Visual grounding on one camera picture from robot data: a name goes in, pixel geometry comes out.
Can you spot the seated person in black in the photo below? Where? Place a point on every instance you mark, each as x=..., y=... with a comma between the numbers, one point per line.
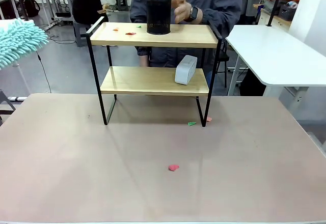
x=86, y=5

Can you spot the red paper scrap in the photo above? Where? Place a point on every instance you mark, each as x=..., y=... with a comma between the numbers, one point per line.
x=130, y=33
x=173, y=167

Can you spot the black folding chair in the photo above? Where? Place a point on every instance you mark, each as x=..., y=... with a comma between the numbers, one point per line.
x=224, y=56

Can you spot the teal microfiber duster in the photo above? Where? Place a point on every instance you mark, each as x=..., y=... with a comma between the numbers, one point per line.
x=20, y=40

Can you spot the person's left hand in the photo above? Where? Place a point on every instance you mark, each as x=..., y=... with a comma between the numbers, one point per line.
x=183, y=11

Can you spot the large white side table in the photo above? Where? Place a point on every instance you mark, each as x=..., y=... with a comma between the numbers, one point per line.
x=267, y=51

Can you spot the small white side table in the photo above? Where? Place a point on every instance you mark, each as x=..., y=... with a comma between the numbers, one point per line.
x=7, y=21

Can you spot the two-tier wooden metal shelf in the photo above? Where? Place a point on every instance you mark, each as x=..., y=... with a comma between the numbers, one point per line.
x=152, y=39

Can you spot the flat red paper scrap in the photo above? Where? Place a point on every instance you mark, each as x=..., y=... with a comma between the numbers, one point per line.
x=130, y=33

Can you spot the black wrist watch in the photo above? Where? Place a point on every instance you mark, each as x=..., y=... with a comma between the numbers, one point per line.
x=194, y=14

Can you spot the grey stool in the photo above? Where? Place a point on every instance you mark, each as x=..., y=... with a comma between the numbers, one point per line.
x=81, y=33

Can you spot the white box speaker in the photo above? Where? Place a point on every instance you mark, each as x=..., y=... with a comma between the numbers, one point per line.
x=186, y=70

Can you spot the black stand pole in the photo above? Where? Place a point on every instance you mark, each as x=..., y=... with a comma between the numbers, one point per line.
x=276, y=0
x=21, y=2

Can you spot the black backpack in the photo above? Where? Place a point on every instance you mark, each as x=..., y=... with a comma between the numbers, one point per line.
x=31, y=7

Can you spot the white power strip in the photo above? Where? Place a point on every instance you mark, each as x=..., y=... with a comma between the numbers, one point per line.
x=17, y=98
x=52, y=25

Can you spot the grey storage basket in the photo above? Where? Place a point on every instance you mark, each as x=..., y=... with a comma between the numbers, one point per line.
x=287, y=12

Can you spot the black mesh pen holder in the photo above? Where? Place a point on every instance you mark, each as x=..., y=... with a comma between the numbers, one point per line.
x=158, y=15

